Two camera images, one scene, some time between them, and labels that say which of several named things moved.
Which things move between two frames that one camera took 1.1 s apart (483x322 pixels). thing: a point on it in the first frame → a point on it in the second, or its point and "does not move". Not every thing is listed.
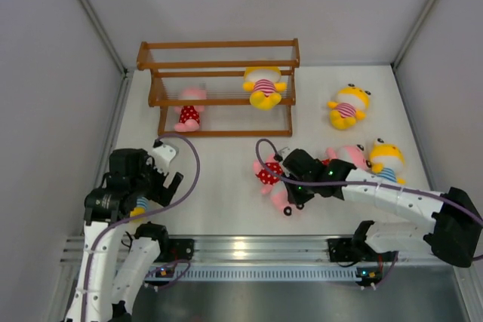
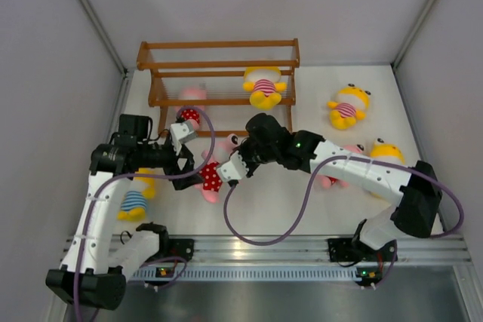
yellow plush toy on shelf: x=264 y=83 does not move
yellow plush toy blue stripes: x=387 y=161 does not move
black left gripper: x=146 y=162 → x=184 y=154
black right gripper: x=297 y=198 → x=242 y=152
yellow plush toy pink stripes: x=351 y=104 does not move
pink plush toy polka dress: x=269 y=173 → x=210 y=182
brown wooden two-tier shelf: x=222 y=88 does not move
